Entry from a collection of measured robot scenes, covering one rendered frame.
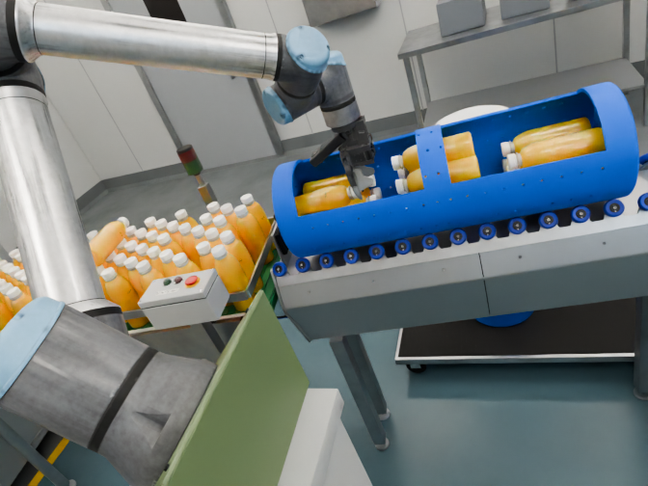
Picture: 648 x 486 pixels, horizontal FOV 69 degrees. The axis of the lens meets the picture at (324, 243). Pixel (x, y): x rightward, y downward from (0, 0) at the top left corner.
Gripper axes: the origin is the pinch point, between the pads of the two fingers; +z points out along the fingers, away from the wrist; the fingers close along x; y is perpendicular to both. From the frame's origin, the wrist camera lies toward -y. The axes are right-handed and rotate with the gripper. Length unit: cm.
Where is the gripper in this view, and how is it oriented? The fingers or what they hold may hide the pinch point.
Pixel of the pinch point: (358, 191)
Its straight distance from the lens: 130.2
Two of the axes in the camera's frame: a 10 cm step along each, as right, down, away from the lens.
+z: 3.2, 8.0, 5.1
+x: 1.4, -5.7, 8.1
